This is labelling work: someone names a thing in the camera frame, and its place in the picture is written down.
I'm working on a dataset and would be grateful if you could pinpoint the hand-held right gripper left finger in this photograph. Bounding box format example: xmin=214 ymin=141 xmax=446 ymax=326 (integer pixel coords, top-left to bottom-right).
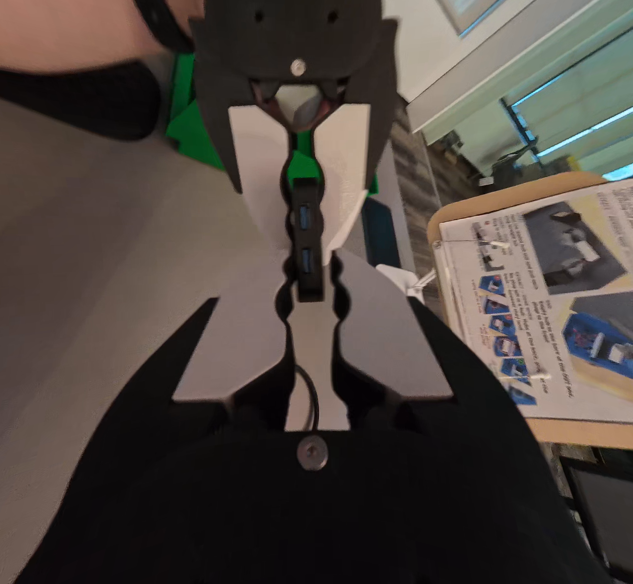
xmin=173 ymin=253 xmax=297 ymax=407

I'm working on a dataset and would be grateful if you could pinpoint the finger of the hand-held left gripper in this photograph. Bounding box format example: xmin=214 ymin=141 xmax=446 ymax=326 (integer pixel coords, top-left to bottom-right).
xmin=228 ymin=105 xmax=295 ymax=258
xmin=317 ymin=103 xmax=375 ymax=253

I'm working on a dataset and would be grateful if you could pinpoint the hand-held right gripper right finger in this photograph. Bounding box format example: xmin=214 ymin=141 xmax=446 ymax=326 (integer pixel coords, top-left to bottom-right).
xmin=332 ymin=253 xmax=456 ymax=402

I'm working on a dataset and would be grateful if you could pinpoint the green plastic bin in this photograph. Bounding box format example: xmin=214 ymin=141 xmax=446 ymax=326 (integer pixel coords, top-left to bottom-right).
xmin=164 ymin=50 xmax=378 ymax=194

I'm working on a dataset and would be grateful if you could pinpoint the black usb hub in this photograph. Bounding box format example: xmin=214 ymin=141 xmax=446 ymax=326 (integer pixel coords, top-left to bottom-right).
xmin=287 ymin=177 xmax=327 ymax=303

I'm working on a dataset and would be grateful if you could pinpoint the person's left forearm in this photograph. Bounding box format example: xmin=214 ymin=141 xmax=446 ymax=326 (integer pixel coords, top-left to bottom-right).
xmin=0 ymin=0 xmax=203 ymax=75

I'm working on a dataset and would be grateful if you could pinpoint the white stand base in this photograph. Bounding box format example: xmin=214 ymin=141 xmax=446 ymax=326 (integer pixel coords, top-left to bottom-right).
xmin=376 ymin=263 xmax=436 ymax=303

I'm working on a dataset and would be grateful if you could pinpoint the black mat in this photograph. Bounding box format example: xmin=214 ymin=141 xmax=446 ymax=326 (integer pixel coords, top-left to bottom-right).
xmin=361 ymin=199 xmax=401 ymax=268

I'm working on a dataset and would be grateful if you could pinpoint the instruction sheet on stand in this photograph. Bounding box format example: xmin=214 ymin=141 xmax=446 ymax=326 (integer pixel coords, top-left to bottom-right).
xmin=428 ymin=171 xmax=633 ymax=451

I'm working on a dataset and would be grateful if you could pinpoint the printed instruction sheet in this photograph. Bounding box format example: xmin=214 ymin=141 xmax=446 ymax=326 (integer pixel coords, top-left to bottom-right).
xmin=436 ymin=181 xmax=633 ymax=424

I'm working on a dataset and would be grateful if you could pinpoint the black monitor on stand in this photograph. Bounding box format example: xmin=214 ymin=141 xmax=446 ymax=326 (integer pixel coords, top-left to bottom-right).
xmin=559 ymin=451 xmax=633 ymax=570

